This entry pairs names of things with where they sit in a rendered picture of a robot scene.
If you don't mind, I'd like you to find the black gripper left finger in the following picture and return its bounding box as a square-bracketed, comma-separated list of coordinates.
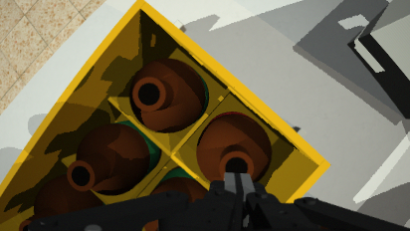
[28, 172, 240, 231]

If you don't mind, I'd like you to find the yellow crate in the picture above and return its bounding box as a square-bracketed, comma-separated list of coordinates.
[0, 0, 330, 231]

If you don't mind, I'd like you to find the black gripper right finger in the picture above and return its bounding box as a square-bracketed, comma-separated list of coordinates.
[237, 173, 410, 231]

